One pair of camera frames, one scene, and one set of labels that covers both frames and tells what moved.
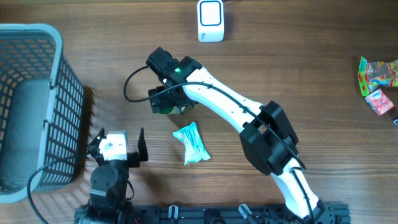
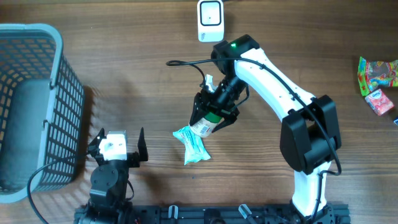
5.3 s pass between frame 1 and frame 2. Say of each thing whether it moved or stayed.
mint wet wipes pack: stayed
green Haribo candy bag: stayed
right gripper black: moved
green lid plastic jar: moved
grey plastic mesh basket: stayed
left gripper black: stayed
